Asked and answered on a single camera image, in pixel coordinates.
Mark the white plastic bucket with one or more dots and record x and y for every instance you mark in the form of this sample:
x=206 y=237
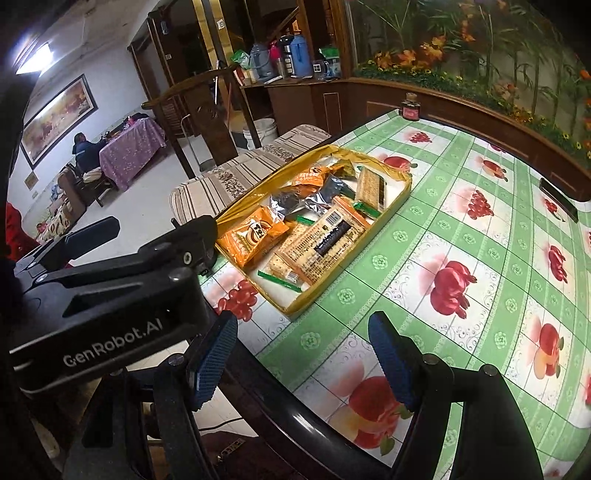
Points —
x=259 y=134

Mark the silver foil snack packet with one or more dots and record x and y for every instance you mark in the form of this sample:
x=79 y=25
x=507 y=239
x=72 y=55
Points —
x=314 y=198

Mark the yellow cardboard box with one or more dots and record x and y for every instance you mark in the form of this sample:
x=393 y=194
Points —
x=360 y=243

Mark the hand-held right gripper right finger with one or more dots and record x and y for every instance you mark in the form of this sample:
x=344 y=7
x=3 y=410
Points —
x=392 y=360

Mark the green-edged cracker packet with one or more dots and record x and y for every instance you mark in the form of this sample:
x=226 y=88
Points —
x=369 y=189

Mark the black phone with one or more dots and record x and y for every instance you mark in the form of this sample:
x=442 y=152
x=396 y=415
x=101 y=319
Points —
x=558 y=199

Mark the pale blue thermos jug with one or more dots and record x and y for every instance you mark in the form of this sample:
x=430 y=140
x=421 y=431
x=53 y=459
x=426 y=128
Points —
x=262 y=62

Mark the green bag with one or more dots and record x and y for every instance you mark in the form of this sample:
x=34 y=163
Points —
x=241 y=59

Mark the flower garden mural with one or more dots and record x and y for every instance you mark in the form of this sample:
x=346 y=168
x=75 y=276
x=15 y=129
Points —
x=461 y=50

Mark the black silver thermos flask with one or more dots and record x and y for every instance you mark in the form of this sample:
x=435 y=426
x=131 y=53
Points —
x=288 y=55

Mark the small red jar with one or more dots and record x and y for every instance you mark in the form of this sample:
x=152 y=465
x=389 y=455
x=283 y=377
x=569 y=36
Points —
x=409 y=108

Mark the green fruit-print tablecloth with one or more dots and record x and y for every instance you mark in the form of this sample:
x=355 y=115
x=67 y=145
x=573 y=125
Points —
x=461 y=323

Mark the wooden cabinet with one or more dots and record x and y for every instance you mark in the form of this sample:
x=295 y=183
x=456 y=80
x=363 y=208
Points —
x=295 y=104

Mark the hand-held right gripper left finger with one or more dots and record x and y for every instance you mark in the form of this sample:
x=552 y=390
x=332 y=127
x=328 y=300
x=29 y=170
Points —
x=213 y=355

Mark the wooden chair striped cushion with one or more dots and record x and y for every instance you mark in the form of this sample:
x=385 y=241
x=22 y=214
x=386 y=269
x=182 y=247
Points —
x=240 y=175

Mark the red cloth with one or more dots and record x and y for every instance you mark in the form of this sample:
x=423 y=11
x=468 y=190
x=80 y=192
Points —
x=21 y=230

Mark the red thermos flask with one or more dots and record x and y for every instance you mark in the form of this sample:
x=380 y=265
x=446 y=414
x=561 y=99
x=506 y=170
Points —
x=277 y=57

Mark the power strip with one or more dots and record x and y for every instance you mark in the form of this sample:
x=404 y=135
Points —
x=231 y=447

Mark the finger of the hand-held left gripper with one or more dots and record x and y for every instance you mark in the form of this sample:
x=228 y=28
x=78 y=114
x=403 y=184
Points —
x=184 y=244
x=87 y=235

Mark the dark blue thermos flask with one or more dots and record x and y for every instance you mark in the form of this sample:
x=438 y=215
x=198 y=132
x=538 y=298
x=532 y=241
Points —
x=302 y=53

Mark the orange snack packet round logo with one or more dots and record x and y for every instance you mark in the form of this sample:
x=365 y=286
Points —
x=251 y=235

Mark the floral sofa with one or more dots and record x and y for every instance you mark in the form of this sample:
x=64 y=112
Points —
x=60 y=221

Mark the ceiling light panel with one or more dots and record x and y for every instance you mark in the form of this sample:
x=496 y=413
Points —
x=34 y=57

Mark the green-lidded jar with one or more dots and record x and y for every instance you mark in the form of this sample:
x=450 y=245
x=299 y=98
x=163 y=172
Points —
x=333 y=62

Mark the purple tablecloth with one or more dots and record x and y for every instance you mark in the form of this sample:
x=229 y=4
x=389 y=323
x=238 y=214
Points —
x=131 y=152

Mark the tan biscuit pack black label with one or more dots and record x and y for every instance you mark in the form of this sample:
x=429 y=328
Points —
x=323 y=247

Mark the dark wooden partition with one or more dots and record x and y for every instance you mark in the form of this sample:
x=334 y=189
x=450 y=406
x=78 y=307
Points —
x=461 y=104

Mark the framed wall painting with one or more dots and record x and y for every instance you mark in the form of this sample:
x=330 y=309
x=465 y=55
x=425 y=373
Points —
x=60 y=120

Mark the glass mug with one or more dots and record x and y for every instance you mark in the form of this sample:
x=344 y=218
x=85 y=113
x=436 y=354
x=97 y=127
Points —
x=322 y=69

